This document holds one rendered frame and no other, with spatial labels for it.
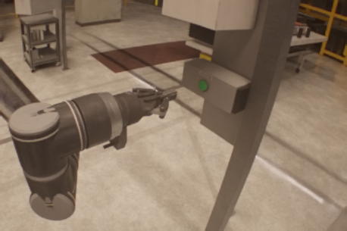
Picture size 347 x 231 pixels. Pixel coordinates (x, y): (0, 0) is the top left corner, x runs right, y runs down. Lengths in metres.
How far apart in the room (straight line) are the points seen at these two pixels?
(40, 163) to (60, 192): 0.10
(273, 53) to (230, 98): 0.17
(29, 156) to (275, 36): 0.59
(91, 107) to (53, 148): 0.11
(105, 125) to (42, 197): 0.21
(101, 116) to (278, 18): 0.45
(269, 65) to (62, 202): 0.57
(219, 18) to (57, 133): 0.40
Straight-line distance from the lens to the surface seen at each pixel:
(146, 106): 0.57
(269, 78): 0.65
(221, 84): 0.69
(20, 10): 3.62
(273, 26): 0.63
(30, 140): 0.46
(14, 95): 0.63
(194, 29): 3.90
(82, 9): 6.79
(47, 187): 0.53
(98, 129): 0.49
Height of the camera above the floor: 1.44
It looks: 31 degrees down
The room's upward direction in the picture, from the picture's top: 7 degrees clockwise
